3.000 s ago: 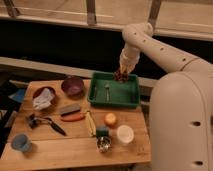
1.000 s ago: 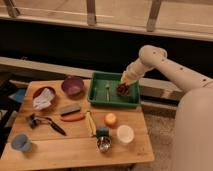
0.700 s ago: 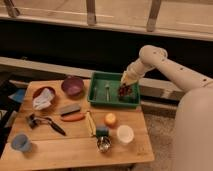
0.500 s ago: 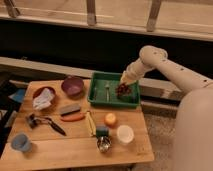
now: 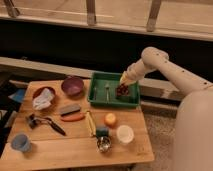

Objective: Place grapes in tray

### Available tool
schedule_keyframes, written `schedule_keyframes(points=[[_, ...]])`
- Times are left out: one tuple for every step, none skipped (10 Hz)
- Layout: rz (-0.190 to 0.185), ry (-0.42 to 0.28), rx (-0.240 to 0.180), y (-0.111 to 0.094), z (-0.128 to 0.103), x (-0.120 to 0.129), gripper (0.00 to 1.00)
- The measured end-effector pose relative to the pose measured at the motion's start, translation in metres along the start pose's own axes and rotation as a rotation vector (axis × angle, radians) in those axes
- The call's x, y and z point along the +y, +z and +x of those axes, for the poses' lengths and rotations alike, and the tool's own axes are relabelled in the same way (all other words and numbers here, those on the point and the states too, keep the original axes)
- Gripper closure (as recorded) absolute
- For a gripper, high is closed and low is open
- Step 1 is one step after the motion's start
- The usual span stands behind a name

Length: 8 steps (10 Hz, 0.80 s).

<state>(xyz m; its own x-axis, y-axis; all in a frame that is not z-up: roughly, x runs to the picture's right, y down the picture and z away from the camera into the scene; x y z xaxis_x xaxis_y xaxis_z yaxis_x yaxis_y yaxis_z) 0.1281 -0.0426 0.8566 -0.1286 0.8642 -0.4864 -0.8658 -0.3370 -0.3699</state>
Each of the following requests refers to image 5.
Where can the green plastic tray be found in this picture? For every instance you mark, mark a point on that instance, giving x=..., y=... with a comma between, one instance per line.
x=99, y=80

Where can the white crumpled cloth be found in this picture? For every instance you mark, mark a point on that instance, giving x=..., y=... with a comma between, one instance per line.
x=42, y=99

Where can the dark red grape bunch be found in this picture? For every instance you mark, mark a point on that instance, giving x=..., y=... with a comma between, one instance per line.
x=122, y=90

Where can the orange fruit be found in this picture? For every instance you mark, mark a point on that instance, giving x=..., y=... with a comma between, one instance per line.
x=110, y=119

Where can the black handled tool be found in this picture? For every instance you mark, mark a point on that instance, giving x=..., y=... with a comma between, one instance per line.
x=33, y=121

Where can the purple bowl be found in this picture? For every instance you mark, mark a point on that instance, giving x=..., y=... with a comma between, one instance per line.
x=72, y=86

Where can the white plastic cup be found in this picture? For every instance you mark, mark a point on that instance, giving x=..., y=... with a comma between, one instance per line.
x=125, y=134

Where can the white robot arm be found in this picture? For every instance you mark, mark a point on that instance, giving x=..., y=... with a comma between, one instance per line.
x=193, y=137

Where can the blue object beside table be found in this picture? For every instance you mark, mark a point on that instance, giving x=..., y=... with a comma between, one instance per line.
x=18, y=96

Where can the metal fork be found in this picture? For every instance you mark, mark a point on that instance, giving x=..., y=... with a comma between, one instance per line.
x=107, y=88

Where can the orange carrot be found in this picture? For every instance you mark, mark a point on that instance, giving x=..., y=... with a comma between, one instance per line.
x=73, y=117

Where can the blue plastic cup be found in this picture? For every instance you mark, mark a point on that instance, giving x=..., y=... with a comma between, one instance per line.
x=21, y=143

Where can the green block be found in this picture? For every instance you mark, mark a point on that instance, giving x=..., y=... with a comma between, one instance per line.
x=102, y=131

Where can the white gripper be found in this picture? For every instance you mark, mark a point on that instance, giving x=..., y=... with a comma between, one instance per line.
x=133, y=73

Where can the metal knife in tray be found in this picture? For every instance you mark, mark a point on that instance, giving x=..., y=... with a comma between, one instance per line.
x=95, y=93

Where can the grey sponge block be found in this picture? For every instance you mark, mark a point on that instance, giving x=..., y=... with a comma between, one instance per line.
x=69, y=109

